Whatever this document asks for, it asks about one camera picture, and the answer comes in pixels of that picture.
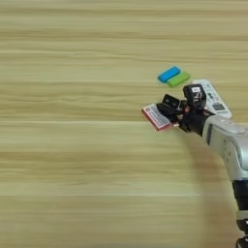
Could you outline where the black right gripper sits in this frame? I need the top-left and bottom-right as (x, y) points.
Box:
(156, 100), (212, 136)

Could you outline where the red white card box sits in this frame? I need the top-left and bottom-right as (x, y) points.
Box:
(140, 103), (174, 133)

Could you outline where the white remote control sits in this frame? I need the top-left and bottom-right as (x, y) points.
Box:
(190, 78), (233, 120)

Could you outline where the green rectangular block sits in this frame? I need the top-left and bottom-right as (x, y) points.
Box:
(166, 71), (192, 89)

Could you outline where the blue rectangular block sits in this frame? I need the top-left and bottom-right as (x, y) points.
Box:
(157, 66), (182, 84)

